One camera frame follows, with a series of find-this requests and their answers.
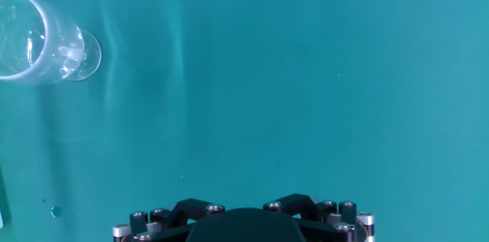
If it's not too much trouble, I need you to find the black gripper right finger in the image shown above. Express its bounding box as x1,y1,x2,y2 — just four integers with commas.
262,193,376,242

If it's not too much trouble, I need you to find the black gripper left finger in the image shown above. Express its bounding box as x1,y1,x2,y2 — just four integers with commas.
112,198,226,242

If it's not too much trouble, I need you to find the clear wine glass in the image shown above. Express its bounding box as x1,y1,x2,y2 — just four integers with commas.
0,0,103,86

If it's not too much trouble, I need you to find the green table mat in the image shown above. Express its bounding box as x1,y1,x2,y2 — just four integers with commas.
0,0,489,242

